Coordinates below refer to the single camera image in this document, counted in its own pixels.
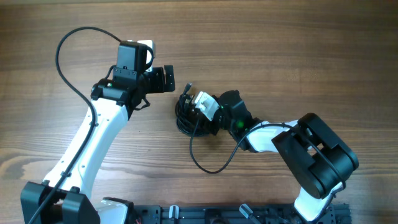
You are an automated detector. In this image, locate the black HDMI cable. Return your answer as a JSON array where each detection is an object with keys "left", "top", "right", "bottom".
[{"left": 174, "top": 93, "right": 215, "bottom": 137}]

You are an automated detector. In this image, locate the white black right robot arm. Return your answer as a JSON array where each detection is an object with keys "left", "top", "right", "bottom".
[{"left": 193, "top": 90, "right": 359, "bottom": 223}]

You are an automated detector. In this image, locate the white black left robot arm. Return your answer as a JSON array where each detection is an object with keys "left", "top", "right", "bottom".
[{"left": 21, "top": 40, "right": 175, "bottom": 223}]

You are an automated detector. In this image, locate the black left camera cable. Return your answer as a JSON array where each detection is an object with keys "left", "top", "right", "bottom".
[{"left": 27, "top": 26, "right": 155, "bottom": 224}]

